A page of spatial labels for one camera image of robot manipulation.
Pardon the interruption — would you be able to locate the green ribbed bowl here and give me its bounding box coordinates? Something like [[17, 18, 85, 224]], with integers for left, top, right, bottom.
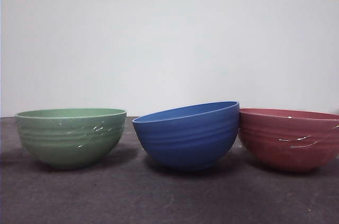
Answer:
[[14, 107, 128, 170]]

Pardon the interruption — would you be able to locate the blue ribbed bowl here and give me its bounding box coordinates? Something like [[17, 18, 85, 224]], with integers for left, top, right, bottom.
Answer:
[[131, 101, 240, 172]]

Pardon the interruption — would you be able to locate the red ribbed bowl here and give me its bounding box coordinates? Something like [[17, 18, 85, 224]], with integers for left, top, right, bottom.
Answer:
[[238, 107, 339, 173]]

